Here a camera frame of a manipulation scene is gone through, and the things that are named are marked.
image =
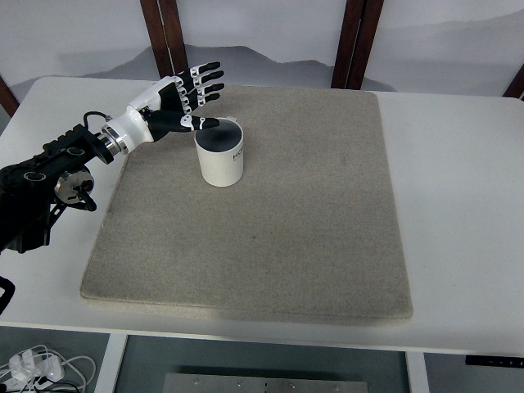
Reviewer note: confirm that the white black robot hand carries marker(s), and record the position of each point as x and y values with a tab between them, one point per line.
166	106

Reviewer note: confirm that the white ribbed cup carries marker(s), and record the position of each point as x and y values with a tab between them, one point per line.
220	152

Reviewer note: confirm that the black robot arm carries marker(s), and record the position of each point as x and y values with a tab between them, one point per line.
35	192

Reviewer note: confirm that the black table control panel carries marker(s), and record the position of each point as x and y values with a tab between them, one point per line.
494	361

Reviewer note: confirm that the dark wooden screen frame left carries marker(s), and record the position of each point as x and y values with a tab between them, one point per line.
166	36

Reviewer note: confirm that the dark wooden screen frame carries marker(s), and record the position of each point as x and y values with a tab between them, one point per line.
358	30
166	36

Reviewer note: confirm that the dark wooden frame far left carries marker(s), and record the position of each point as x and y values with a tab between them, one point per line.
7	98

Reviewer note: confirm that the dark wooden screen frame right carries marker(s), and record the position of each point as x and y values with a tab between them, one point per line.
358	30

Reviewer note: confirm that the metal base plate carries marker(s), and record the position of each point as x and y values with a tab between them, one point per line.
185	382

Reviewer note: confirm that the white power adapters with cables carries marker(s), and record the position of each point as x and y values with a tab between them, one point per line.
43	369

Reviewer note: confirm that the dark wooden frame far right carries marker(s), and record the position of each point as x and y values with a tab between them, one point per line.
516	87

